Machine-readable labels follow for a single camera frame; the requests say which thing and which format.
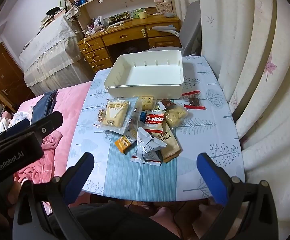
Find long tan biscuit packet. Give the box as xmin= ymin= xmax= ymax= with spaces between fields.
xmin=159 ymin=126 xmax=182 ymax=163

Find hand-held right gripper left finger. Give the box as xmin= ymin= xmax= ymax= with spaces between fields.
xmin=12 ymin=152 xmax=95 ymax=240

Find small orange snack packet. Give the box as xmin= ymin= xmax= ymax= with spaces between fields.
xmin=114 ymin=134 xmax=137 ymax=155

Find small brown red snack packet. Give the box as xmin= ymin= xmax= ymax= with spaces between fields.
xmin=159 ymin=99 xmax=173 ymax=110

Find grey office chair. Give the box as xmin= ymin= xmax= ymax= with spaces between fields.
xmin=149 ymin=0 xmax=203 ymax=58

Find yellow label bread packet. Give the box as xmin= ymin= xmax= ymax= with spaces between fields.
xmin=93 ymin=97 xmax=138 ymax=135

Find lace covered cabinet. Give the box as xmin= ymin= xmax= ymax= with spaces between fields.
xmin=19 ymin=15 xmax=83 ymax=97

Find silver grey snack packet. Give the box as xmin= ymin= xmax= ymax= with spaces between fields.
xmin=131 ymin=127 xmax=167 ymax=167

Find floral fabric bag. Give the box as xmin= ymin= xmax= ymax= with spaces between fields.
xmin=64 ymin=5 xmax=82 ymax=22

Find blue jeans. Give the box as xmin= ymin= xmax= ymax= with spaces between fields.
xmin=30 ymin=91 xmax=58 ymax=126

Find brown wooden door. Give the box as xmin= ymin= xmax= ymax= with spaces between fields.
xmin=0 ymin=42 xmax=35 ymax=113

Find black waste bin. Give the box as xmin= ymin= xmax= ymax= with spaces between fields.
xmin=121 ymin=46 xmax=138 ymax=55

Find white printed storage box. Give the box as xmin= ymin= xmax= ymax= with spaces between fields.
xmin=156 ymin=1 xmax=172 ymax=13

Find clear pale cracker packet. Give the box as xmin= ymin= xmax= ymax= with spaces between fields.
xmin=164 ymin=104 xmax=188 ymax=129

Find person's left hand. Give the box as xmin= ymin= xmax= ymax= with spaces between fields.
xmin=0 ymin=178 xmax=27 ymax=221

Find pale biscuit packet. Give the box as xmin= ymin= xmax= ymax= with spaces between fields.
xmin=135 ymin=95 xmax=157 ymax=112

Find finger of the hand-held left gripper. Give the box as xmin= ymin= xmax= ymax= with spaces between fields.
xmin=29 ymin=111 xmax=63 ymax=141
xmin=0 ymin=118 xmax=31 ymax=137

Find white plastic bag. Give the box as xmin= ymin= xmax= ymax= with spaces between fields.
xmin=92 ymin=16 xmax=103 ymax=30

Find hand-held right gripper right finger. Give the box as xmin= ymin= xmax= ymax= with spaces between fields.
xmin=196 ymin=152 xmax=279 ymax=240

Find black printed box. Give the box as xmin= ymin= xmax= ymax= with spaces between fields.
xmin=108 ymin=11 xmax=131 ymax=26

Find wooden bookshelf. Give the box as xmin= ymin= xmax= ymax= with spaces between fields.
xmin=59 ymin=0 xmax=177 ymax=34

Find small nut snack packet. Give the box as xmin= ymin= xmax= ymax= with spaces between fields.
xmin=97 ymin=109 xmax=107 ymax=127

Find white floral curtain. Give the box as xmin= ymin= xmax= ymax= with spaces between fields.
xmin=171 ymin=0 xmax=290 ymax=230

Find white red cookie packet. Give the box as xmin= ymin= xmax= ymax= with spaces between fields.
xmin=144 ymin=109 xmax=166 ymax=133

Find white plastic storage box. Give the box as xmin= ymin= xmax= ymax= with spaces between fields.
xmin=104 ymin=49 xmax=185 ymax=98

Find white floral cloth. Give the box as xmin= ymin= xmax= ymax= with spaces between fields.
xmin=0 ymin=111 xmax=33 ymax=133

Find rose fleece garment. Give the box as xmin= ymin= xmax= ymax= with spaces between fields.
xmin=13 ymin=130 xmax=65 ymax=188

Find dark cake packet red ends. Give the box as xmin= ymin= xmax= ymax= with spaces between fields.
xmin=181 ymin=90 xmax=207 ymax=111

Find stack of books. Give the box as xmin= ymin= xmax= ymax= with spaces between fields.
xmin=40 ymin=11 xmax=65 ymax=29

